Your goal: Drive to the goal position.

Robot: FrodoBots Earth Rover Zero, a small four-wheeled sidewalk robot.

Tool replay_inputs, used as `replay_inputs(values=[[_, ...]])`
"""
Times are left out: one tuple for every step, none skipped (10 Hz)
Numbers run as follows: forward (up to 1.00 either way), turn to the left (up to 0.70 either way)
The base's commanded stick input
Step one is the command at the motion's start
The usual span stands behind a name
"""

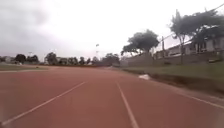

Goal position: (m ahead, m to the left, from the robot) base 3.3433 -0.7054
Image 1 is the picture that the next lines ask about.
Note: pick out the pale building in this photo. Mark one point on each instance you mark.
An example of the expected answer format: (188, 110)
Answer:
(180, 49)

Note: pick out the broad dark tree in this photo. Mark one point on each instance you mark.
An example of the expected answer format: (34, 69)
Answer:
(143, 40)

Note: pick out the tall dark tree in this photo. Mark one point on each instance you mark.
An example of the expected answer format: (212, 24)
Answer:
(190, 23)

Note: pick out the floodlight pole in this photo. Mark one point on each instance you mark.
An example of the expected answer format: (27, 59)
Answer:
(97, 50)

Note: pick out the grey boundary wall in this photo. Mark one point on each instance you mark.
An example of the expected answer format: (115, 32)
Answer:
(140, 60)

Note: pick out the row of trees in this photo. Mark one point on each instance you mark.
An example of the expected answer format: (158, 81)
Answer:
(51, 59)

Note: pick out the dark kerb strip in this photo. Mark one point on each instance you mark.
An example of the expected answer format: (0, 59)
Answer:
(193, 83)

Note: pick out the pale puddle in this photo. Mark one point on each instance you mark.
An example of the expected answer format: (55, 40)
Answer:
(144, 77)

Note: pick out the utility pole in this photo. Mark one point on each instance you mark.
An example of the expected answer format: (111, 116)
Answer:
(163, 45)

